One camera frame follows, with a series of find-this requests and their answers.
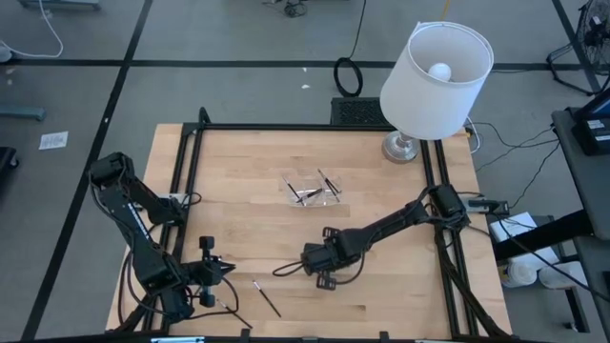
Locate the white paper sheet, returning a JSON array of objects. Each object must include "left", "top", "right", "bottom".
[{"left": 37, "top": 131, "right": 70, "bottom": 151}]

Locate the thin black eyeliner brush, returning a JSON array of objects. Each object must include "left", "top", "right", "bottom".
[{"left": 252, "top": 279, "right": 282, "bottom": 319}]

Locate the black power box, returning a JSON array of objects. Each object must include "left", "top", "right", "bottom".
[{"left": 466, "top": 198, "right": 510, "bottom": 215}]

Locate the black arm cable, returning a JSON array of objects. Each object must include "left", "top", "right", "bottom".
[
  {"left": 490, "top": 212, "right": 610, "bottom": 304},
  {"left": 116, "top": 252, "right": 144, "bottom": 325}
]

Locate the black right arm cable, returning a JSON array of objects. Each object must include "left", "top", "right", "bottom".
[{"left": 490, "top": 212, "right": 610, "bottom": 304}]

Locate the black aluminium table frame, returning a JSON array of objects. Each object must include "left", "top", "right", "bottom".
[{"left": 105, "top": 106, "right": 515, "bottom": 343}]

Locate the black angled makeup brush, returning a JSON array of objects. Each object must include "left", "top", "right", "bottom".
[{"left": 281, "top": 174, "right": 303, "bottom": 203}]

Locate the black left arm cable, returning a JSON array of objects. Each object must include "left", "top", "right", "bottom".
[{"left": 116, "top": 252, "right": 144, "bottom": 325}]

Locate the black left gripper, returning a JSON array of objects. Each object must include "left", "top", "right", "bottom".
[{"left": 188, "top": 235, "right": 237, "bottom": 309}]

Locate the white shade table lamp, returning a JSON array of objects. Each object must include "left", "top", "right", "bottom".
[{"left": 378, "top": 20, "right": 496, "bottom": 166}]

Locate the white cardboard box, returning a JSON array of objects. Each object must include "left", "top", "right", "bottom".
[{"left": 488, "top": 211, "right": 562, "bottom": 271}]

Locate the coiled black floor cable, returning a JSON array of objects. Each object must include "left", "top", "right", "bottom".
[{"left": 332, "top": 0, "right": 369, "bottom": 99}]

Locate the white floor cable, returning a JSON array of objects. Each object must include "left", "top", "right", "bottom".
[{"left": 0, "top": 0, "right": 65, "bottom": 60}]

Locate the white paper towel roll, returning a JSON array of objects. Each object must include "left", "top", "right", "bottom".
[
  {"left": 498, "top": 259, "right": 539, "bottom": 290},
  {"left": 538, "top": 260, "right": 591, "bottom": 291}
]

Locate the black floor fan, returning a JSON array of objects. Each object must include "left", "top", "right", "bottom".
[{"left": 545, "top": 0, "right": 610, "bottom": 96}]

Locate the black cart base beam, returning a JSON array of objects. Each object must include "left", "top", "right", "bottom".
[{"left": 492, "top": 208, "right": 597, "bottom": 262}]

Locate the black labelled device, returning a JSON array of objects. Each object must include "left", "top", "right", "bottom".
[{"left": 570, "top": 116, "right": 610, "bottom": 157}]

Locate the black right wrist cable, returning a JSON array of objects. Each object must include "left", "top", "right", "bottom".
[{"left": 272, "top": 252, "right": 368, "bottom": 287}]

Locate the grey side cart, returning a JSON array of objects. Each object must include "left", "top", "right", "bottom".
[{"left": 551, "top": 108, "right": 610, "bottom": 287}]

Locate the grey desk foot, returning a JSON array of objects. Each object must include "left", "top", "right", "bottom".
[
  {"left": 0, "top": 105, "right": 48, "bottom": 123},
  {"left": 16, "top": 0, "right": 103, "bottom": 10}
]

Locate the black grid floor vent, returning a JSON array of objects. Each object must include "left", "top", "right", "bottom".
[{"left": 330, "top": 96, "right": 390, "bottom": 126}]

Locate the black blending brush pale tip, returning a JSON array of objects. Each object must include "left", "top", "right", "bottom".
[{"left": 295, "top": 187, "right": 325, "bottom": 204}]

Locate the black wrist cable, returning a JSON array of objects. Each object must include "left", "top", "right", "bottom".
[
  {"left": 188, "top": 273, "right": 241, "bottom": 321},
  {"left": 272, "top": 252, "right": 368, "bottom": 287}
]

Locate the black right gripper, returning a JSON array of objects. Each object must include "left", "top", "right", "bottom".
[{"left": 300, "top": 227, "right": 352, "bottom": 293}]

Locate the tangled black cable bundle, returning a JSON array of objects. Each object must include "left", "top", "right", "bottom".
[{"left": 261, "top": 0, "right": 311, "bottom": 19}]

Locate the black makeup brush silver ferrule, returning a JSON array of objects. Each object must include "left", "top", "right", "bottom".
[
  {"left": 215, "top": 298, "right": 254, "bottom": 331},
  {"left": 316, "top": 168, "right": 340, "bottom": 195}
]

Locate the black laptop blue screen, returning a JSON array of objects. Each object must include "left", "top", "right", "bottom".
[{"left": 573, "top": 88, "right": 610, "bottom": 121}]

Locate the white lamp cord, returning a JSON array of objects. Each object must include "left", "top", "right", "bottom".
[{"left": 464, "top": 115, "right": 483, "bottom": 156}]

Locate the clear acrylic organizer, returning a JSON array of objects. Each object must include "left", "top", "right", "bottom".
[{"left": 280, "top": 169, "right": 345, "bottom": 210}]

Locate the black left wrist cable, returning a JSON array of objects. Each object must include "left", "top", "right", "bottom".
[{"left": 188, "top": 273, "right": 241, "bottom": 321}]

